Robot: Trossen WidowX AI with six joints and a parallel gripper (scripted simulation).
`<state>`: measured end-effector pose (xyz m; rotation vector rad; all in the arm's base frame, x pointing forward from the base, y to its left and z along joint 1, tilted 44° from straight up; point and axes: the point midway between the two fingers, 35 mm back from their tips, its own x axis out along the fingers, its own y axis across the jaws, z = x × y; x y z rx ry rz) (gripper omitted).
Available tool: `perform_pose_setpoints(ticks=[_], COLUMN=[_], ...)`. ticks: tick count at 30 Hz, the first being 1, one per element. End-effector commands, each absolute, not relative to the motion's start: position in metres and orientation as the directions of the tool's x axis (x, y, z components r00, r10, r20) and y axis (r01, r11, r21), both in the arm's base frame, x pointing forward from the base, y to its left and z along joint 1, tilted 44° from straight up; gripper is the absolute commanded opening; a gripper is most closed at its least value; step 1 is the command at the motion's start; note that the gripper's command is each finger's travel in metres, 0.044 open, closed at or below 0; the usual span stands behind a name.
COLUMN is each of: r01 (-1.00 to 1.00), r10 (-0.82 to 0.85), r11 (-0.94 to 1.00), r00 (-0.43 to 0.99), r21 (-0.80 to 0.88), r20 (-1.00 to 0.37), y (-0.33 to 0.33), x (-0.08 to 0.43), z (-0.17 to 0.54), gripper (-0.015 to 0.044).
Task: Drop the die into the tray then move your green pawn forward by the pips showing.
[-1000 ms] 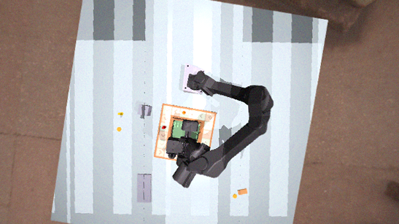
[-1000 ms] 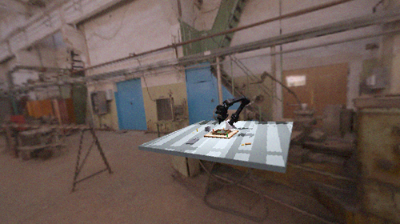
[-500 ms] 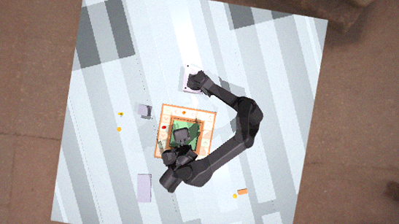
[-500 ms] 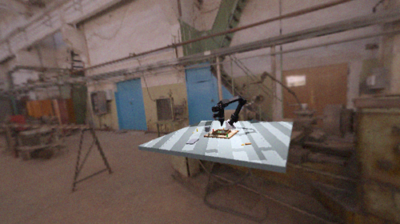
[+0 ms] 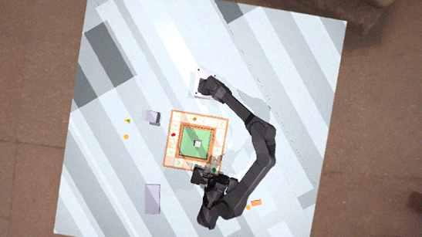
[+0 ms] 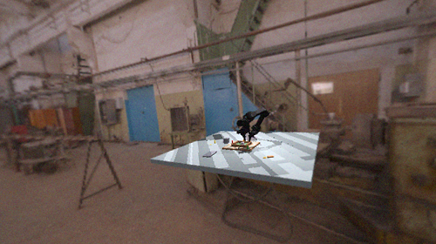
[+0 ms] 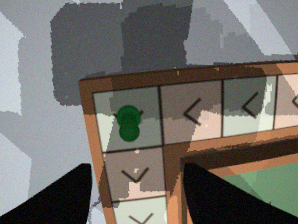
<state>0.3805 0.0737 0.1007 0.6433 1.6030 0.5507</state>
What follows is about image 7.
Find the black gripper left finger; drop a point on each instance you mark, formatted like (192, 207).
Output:
(64, 202)

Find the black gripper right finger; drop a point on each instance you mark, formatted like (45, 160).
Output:
(211, 200)

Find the green pawn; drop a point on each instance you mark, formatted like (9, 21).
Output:
(128, 117)

